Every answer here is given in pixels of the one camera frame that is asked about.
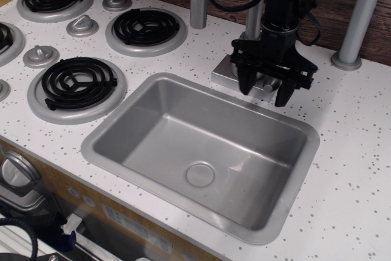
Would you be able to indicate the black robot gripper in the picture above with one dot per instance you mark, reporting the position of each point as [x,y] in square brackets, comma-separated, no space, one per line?
[274,54]

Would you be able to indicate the silver faucet lever handle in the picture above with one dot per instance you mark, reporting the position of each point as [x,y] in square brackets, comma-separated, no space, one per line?
[270,84]

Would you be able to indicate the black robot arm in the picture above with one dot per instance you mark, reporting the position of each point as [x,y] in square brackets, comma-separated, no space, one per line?
[287,12]

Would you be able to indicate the grey vertical support pole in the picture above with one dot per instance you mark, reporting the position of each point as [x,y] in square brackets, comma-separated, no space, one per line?
[347,58]

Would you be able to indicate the silver toy faucet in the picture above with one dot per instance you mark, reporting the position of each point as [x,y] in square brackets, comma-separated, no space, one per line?
[225,74]

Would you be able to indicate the grey toy sink basin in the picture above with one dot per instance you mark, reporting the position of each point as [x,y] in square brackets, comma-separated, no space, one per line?
[232,164]

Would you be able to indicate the back right stove burner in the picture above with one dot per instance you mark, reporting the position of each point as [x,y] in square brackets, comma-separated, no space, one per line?
[146,32]

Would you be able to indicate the grey stove knob top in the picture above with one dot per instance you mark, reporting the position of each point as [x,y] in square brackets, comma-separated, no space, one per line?
[116,5]

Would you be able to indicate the grey stove knob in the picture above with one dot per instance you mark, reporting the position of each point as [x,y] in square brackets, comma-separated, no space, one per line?
[81,27]
[116,5]
[41,57]

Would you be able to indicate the front right stove burner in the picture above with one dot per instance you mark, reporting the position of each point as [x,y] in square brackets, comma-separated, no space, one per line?
[76,90]

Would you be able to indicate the grey stove knob middle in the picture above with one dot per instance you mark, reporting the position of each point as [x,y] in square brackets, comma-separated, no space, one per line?
[81,27]

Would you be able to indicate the grey stove knob lower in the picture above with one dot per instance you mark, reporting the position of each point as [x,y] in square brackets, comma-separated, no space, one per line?
[41,57]

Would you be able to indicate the back left stove burner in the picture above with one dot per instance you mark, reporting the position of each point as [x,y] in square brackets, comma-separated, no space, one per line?
[51,11]

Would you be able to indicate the left edge stove burner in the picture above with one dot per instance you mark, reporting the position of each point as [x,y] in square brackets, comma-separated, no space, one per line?
[12,43]

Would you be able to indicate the silver oven door handle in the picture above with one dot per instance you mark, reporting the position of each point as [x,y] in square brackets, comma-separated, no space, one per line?
[18,175]

